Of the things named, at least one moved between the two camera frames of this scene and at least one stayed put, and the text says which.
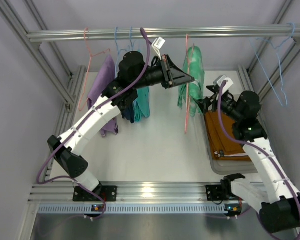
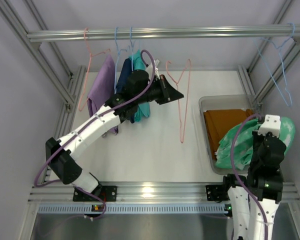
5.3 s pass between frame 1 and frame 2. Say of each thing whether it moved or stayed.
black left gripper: moved
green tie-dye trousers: moved
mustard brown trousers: stayed
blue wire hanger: stayed
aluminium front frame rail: stayed
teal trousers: stayed
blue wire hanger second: stayed
